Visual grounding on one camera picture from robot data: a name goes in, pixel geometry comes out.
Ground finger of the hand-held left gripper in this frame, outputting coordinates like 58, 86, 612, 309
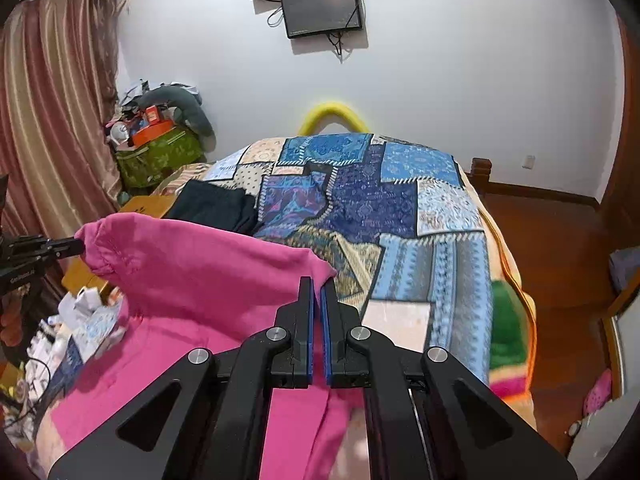
6, 236, 86, 263

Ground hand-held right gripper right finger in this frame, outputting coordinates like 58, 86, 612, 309
321, 280, 577, 480

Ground dark folded cloth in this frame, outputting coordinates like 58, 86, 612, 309
164, 180, 261, 235

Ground pile of white papers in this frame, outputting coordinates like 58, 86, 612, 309
56, 286, 127, 362

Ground pink pants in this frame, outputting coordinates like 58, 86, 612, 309
47, 212, 368, 480

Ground green storage bag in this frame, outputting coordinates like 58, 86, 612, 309
116, 129, 207, 189

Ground patchwork printed blanket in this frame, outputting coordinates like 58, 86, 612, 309
30, 132, 538, 480

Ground wooden framed mirror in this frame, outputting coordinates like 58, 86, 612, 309
565, 280, 640, 477

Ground wooden bed post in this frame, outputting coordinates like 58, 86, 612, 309
470, 157, 494, 194

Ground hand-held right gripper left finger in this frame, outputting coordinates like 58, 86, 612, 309
47, 276, 315, 480

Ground brown wooden door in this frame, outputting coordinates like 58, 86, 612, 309
596, 10, 640, 273

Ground pink slipper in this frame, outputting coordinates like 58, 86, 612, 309
582, 368, 614, 417

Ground pink beige curtain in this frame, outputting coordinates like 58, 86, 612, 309
0, 0, 129, 241

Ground small black wall screen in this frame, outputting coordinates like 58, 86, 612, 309
280, 0, 364, 39

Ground grey plush pillow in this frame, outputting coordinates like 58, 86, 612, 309
144, 82, 217, 139

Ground yellow foam bed rail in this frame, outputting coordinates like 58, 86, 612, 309
298, 101, 373, 137

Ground black screen cable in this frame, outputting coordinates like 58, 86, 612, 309
325, 30, 352, 63

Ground orange box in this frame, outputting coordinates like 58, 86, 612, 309
131, 119, 176, 147

